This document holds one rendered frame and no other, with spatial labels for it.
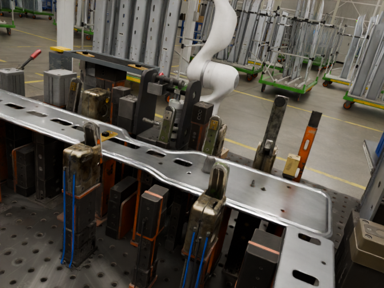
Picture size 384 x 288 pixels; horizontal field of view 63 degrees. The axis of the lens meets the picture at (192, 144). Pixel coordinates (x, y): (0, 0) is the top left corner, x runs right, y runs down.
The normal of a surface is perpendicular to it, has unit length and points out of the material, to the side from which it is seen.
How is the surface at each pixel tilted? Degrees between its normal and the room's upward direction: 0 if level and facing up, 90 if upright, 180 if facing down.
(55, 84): 90
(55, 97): 90
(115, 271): 0
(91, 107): 90
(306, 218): 0
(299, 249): 0
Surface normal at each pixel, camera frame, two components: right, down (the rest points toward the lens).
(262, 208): 0.16, -0.91
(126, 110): -0.38, 0.30
